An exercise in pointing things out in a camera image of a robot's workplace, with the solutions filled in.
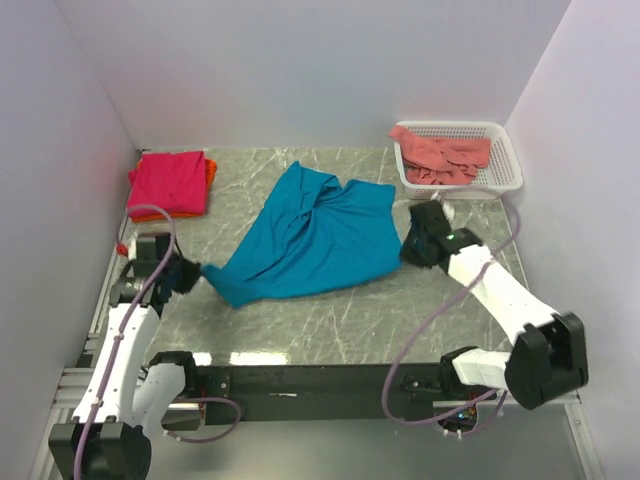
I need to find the blue t shirt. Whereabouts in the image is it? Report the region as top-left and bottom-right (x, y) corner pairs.
(201, 162), (401, 308)

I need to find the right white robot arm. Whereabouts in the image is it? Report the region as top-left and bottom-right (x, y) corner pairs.
(401, 200), (589, 410)

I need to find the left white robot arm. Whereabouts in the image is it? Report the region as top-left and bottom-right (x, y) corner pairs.
(48, 232), (200, 479)

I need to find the folded magenta t shirt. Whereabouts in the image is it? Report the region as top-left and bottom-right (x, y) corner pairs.
(126, 150), (208, 219)

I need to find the salmon pink t shirt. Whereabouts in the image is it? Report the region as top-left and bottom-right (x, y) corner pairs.
(388, 126), (491, 186)

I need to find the white plastic basket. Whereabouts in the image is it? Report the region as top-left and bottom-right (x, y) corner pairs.
(392, 120), (523, 199)

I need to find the black base beam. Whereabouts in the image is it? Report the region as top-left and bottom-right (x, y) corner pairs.
(174, 363), (497, 426)

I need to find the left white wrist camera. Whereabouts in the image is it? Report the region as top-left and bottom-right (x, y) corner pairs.
(115, 238), (136, 260)

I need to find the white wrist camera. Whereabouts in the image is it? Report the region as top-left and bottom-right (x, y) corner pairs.
(115, 238), (136, 260)
(430, 191), (455, 222)

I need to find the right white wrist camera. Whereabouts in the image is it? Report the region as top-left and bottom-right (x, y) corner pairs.
(430, 191), (455, 222)

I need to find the aluminium rail frame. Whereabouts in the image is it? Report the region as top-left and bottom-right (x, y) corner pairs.
(28, 150), (140, 479)

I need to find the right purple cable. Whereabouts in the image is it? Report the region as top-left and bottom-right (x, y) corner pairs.
(381, 187), (524, 437)

